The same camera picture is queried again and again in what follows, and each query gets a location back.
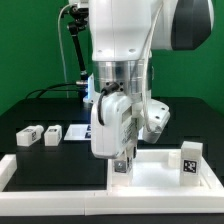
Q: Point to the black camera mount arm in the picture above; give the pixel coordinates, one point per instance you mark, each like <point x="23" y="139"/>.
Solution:
<point x="78" y="25"/>

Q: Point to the white U-shaped border fence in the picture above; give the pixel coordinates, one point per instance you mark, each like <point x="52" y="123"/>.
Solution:
<point x="118" y="200"/>

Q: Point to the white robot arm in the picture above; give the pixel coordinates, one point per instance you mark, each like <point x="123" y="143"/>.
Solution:
<point x="124" y="32"/>

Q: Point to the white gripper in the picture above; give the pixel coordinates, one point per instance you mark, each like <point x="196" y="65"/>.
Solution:
<point x="122" y="122"/>

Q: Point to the white square table top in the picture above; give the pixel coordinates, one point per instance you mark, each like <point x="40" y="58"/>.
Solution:
<point x="161" y="169"/>

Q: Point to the white fiducial marker plate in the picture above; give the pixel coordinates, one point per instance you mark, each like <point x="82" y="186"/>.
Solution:
<point x="78" y="132"/>

